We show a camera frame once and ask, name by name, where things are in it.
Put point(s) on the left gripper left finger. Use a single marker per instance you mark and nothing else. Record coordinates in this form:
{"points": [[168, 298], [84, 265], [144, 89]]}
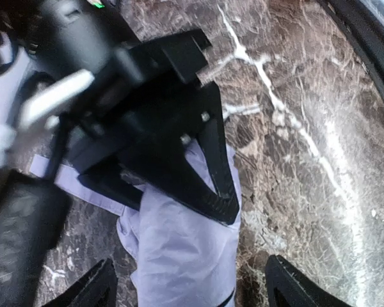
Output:
{"points": [[98, 287]]}

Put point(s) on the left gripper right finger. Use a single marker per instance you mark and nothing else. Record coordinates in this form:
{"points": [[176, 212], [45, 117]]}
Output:
{"points": [[287, 286]]}

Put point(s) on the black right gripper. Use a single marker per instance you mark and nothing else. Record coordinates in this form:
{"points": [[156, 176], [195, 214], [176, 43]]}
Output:
{"points": [[145, 104]]}

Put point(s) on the lavender folding umbrella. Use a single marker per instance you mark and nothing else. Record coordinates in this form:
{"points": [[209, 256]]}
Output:
{"points": [[183, 258]]}

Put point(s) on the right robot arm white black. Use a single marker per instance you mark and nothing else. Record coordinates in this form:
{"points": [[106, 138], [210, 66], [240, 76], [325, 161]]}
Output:
{"points": [[46, 29]]}

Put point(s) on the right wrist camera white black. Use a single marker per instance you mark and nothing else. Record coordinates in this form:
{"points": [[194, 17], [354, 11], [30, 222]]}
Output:
{"points": [[43, 110]]}

